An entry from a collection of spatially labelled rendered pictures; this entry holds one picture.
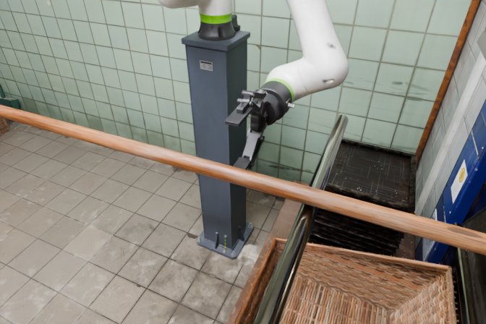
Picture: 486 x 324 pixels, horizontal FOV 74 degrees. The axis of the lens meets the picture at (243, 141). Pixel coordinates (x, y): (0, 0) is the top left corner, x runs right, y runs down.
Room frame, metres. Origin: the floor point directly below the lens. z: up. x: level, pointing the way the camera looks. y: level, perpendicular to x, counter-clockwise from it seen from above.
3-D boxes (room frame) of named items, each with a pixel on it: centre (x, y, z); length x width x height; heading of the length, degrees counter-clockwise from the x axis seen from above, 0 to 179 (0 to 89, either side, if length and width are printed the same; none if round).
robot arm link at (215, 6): (1.31, 0.12, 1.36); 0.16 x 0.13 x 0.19; 124
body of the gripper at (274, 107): (0.69, -0.04, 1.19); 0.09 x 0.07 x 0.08; 157
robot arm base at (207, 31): (1.36, 0.08, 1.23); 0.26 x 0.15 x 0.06; 154
